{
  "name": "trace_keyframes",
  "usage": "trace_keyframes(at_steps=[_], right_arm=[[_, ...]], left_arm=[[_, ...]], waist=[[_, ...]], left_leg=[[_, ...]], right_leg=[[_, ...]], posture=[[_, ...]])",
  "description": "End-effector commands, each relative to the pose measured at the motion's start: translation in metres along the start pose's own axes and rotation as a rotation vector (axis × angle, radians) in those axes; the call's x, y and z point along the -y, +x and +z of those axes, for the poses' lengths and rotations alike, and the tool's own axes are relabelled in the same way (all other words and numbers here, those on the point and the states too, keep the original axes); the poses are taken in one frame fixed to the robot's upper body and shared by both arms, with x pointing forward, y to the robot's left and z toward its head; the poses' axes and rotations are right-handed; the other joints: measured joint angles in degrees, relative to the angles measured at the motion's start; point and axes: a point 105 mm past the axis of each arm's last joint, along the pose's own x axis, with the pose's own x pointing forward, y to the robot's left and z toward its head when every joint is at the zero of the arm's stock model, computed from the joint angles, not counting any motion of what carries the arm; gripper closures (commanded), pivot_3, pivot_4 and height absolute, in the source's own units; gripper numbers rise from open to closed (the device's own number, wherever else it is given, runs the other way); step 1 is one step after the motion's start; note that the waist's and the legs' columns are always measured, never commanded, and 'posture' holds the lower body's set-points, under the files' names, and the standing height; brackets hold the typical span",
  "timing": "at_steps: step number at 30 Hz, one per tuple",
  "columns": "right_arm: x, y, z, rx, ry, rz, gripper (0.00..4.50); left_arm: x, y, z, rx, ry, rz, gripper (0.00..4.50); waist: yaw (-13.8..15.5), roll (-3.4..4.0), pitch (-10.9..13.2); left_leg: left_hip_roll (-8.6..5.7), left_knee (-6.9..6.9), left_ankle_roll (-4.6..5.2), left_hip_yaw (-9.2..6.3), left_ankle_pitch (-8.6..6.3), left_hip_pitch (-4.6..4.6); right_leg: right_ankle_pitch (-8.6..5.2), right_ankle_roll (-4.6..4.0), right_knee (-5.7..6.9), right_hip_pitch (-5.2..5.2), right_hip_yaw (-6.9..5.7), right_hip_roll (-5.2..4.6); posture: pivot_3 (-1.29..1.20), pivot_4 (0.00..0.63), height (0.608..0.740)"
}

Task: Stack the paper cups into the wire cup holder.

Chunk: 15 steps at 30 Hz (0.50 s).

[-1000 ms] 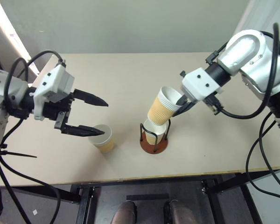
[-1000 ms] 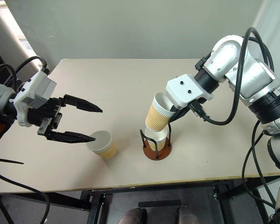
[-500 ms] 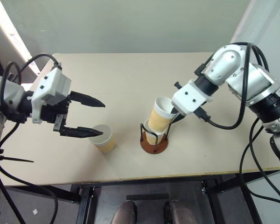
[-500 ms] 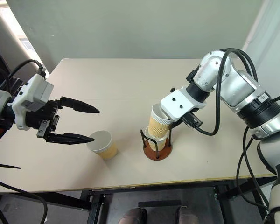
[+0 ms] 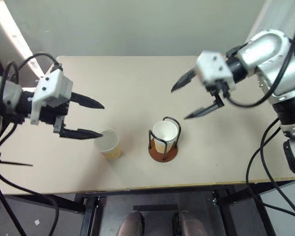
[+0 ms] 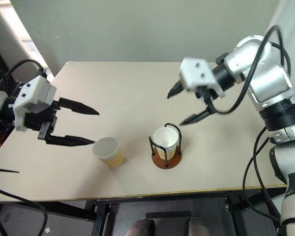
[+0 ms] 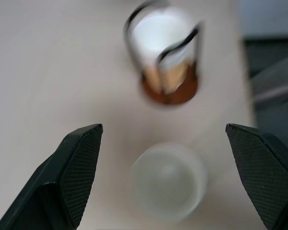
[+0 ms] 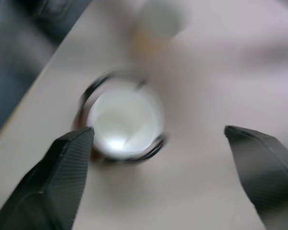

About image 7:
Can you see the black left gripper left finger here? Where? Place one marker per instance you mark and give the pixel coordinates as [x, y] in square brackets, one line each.
[62, 177]

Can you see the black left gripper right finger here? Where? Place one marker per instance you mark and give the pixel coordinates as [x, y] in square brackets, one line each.
[264, 172]

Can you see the frosted translucent cup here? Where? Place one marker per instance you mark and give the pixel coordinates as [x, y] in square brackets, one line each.
[169, 178]

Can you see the white and tan paper cup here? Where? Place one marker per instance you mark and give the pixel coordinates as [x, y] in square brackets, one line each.
[162, 45]

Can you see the dark grey chair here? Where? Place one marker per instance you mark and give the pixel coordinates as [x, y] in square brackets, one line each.
[274, 79]

